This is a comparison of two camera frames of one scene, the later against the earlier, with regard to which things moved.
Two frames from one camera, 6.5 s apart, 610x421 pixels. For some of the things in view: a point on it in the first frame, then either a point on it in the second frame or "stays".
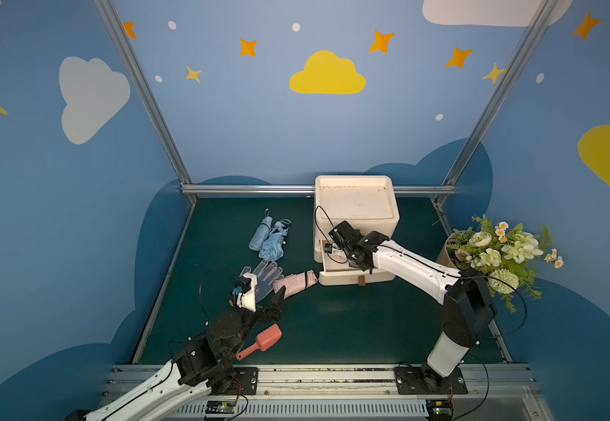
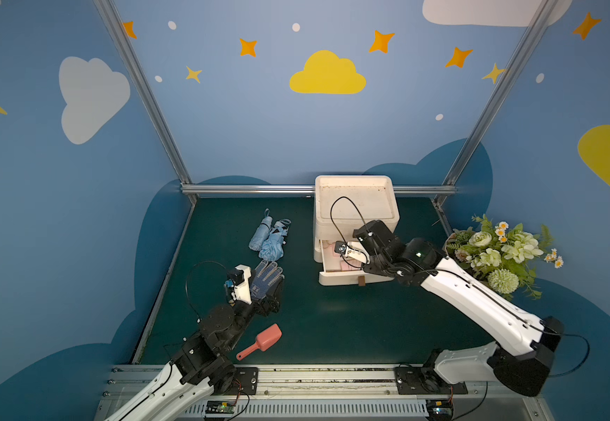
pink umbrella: [295, 283] -> [337, 263]
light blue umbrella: [273, 249] stays
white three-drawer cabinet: [368, 203] stays
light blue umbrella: [261, 232] stays
